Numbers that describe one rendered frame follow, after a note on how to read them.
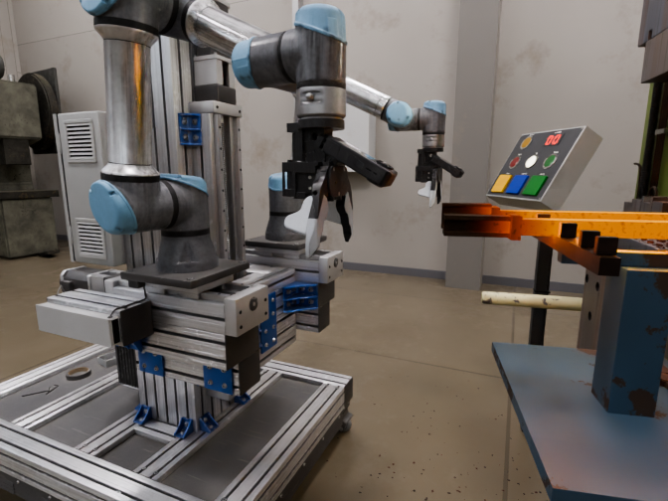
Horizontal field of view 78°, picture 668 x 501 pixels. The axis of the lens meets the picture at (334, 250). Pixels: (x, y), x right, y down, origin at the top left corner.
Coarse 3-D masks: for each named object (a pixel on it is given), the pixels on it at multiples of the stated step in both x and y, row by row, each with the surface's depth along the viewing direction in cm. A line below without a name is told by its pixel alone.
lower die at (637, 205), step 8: (632, 200) 103; (640, 200) 99; (656, 200) 93; (664, 200) 93; (624, 208) 107; (632, 208) 103; (640, 208) 99; (648, 208) 95; (656, 208) 91; (664, 208) 89
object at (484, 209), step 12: (444, 204) 72; (456, 204) 71; (468, 204) 71; (480, 204) 71; (528, 216) 69; (552, 216) 68; (564, 216) 68; (576, 216) 68; (588, 216) 67; (600, 216) 67; (612, 216) 66; (624, 216) 66; (636, 216) 66; (648, 216) 65; (660, 216) 65
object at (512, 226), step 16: (448, 224) 61; (464, 224) 60; (480, 224) 60; (496, 224) 59; (512, 224) 57; (528, 224) 58; (544, 224) 57; (592, 224) 56; (608, 224) 56; (624, 224) 55; (640, 224) 55; (656, 224) 55; (512, 240) 58
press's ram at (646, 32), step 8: (648, 0) 100; (656, 0) 96; (664, 0) 92; (648, 8) 100; (656, 8) 96; (664, 8) 92; (648, 16) 100; (656, 16) 96; (664, 16) 92; (640, 24) 104; (648, 24) 99; (656, 24) 96; (664, 24) 92; (640, 32) 103; (648, 32) 99; (656, 32) 95; (640, 40) 103; (648, 40) 99
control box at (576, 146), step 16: (576, 128) 137; (528, 144) 157; (544, 144) 148; (560, 144) 140; (576, 144) 133; (592, 144) 134; (544, 160) 144; (560, 160) 136; (576, 160) 134; (560, 176) 135; (576, 176) 136; (544, 192) 135; (560, 192) 136; (528, 208) 151; (544, 208) 140; (560, 208) 137
